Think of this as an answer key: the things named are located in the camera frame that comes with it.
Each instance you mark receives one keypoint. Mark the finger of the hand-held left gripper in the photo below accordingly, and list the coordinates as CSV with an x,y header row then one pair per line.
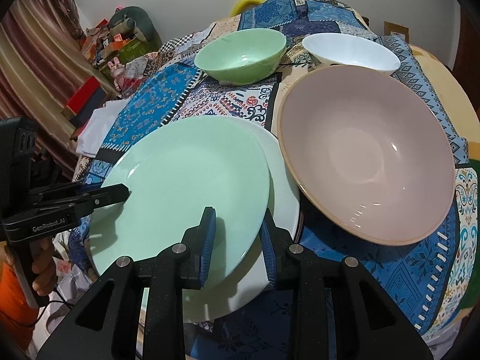
x,y
110,194

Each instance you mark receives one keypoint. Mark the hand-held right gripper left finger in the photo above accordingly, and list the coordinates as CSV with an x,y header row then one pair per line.
x,y
208,247

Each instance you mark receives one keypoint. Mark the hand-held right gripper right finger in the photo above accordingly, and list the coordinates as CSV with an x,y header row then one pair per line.
x,y
268,251

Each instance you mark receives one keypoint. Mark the green plate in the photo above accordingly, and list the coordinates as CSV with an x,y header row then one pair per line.
x,y
180,195

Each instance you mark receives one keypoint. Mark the white plate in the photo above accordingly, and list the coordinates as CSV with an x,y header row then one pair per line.
x,y
283,180

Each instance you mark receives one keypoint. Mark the pink bowl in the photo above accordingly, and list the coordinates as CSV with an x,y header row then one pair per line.
x,y
360,150

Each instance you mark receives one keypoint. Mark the green bowl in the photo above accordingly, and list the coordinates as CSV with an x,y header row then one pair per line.
x,y
240,58

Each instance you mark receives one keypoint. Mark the white bowl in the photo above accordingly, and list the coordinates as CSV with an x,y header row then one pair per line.
x,y
348,54

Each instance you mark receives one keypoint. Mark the person's left hand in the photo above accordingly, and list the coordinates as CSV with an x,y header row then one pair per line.
x,y
44,264

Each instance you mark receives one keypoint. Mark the white cloth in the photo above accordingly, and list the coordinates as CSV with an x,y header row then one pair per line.
x,y
101,127

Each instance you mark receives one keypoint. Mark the dark grey box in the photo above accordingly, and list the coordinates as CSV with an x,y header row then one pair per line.
x,y
92,107

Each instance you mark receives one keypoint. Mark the red box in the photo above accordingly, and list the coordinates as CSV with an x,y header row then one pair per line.
x,y
80,95

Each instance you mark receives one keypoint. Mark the striped brown curtain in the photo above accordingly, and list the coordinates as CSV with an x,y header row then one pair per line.
x,y
33,63

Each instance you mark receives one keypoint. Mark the patchwork printed blanket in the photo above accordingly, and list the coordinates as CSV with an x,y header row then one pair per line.
x,y
375,270

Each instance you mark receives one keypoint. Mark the pink rabbit toy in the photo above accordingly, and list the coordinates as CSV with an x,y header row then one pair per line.
x,y
117,71

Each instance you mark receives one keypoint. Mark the green box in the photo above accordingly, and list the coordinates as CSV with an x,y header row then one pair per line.
x,y
140,50

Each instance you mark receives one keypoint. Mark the pile of assorted boxes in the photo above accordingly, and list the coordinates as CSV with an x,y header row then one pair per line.
x,y
101,41

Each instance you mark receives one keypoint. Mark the grey plush toy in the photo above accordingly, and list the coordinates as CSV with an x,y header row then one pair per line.
x,y
138,20

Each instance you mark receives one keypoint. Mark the cardboard box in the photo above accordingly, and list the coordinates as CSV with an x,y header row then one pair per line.
x,y
395,30

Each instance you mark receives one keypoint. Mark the brown wooden door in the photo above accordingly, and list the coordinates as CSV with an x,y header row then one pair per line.
x,y
470,41

